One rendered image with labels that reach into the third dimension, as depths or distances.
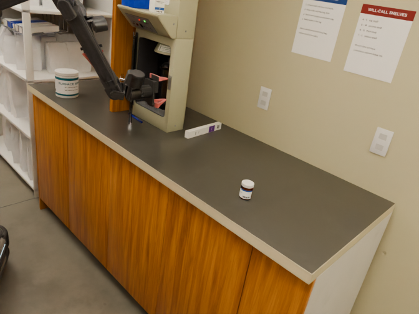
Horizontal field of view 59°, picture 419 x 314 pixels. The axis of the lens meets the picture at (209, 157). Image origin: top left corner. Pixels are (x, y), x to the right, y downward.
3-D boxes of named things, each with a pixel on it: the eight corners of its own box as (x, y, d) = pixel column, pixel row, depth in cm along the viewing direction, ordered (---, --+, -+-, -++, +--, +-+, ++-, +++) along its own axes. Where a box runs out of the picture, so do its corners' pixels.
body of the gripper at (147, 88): (157, 81, 156) (143, 82, 151) (156, 104, 160) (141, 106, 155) (148, 77, 160) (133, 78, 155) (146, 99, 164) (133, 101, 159)
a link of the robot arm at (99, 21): (75, 19, 177) (74, 7, 169) (99, 15, 181) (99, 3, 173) (84, 40, 175) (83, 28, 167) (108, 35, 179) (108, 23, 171)
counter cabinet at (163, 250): (118, 184, 316) (123, 82, 279) (332, 352, 194) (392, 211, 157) (39, 208, 270) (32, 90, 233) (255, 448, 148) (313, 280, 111)
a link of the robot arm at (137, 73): (110, 86, 154) (109, 98, 148) (115, 62, 147) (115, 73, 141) (138, 91, 158) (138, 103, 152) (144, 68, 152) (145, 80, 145)
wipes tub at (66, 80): (72, 91, 229) (72, 67, 223) (82, 97, 221) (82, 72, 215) (51, 93, 220) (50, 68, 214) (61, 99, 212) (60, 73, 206)
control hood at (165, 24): (135, 26, 189) (136, 5, 185) (176, 38, 170) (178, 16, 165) (116, 25, 181) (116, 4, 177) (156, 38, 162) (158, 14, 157)
